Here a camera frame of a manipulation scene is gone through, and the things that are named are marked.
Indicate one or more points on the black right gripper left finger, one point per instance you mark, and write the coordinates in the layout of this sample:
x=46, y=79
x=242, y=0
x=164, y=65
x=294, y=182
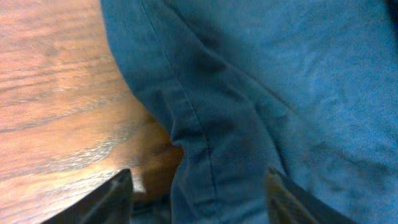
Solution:
x=110, y=203

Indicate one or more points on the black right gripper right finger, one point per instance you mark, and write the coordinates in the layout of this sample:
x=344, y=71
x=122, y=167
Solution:
x=288, y=203

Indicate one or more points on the dark blue denim shorts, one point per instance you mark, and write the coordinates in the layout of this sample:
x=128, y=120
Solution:
x=306, y=87

